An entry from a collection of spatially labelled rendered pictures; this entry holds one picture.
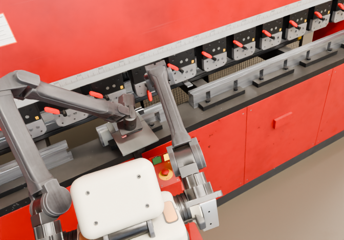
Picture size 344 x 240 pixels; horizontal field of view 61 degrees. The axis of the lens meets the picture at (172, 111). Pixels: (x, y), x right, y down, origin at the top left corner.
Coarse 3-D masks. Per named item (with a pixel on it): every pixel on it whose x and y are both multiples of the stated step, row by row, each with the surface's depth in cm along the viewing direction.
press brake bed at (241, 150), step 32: (288, 96) 190; (320, 96) 208; (224, 128) 175; (256, 128) 191; (288, 128) 209; (320, 128) 231; (128, 160) 152; (224, 160) 192; (256, 160) 210; (288, 160) 233; (224, 192) 211; (0, 224) 134; (64, 224) 153
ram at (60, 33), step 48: (0, 0) 101; (48, 0) 108; (96, 0) 116; (144, 0) 125; (192, 0) 136; (240, 0) 148; (288, 0) 163; (0, 48) 109; (48, 48) 116; (96, 48) 126; (144, 48) 136
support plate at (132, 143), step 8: (136, 112) 155; (112, 128) 146; (144, 128) 143; (112, 136) 142; (120, 136) 141; (128, 136) 140; (136, 136) 139; (144, 136) 139; (152, 136) 138; (120, 144) 136; (128, 144) 135; (136, 144) 135; (144, 144) 134; (128, 152) 132
